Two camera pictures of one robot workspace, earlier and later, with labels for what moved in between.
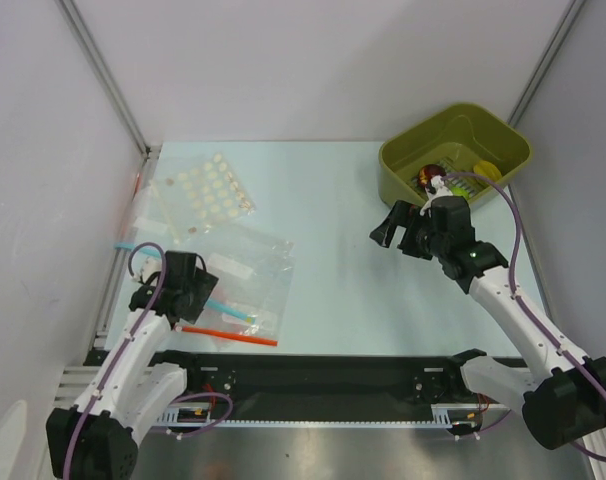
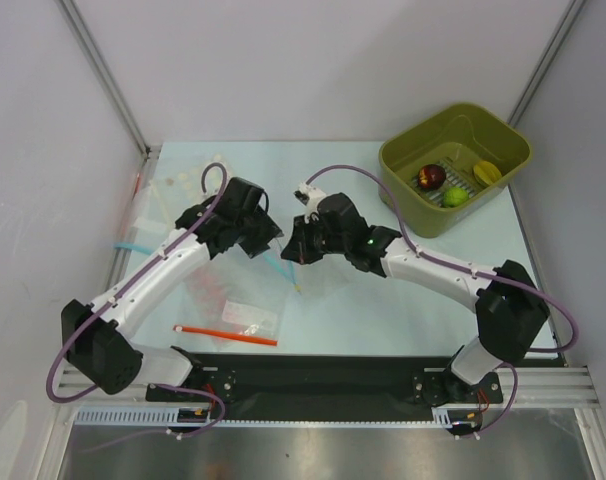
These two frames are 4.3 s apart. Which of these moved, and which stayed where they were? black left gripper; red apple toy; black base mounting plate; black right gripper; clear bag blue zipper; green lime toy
Moved: black right gripper; black left gripper; clear bag blue zipper
Stayed: green lime toy; black base mounting plate; red apple toy
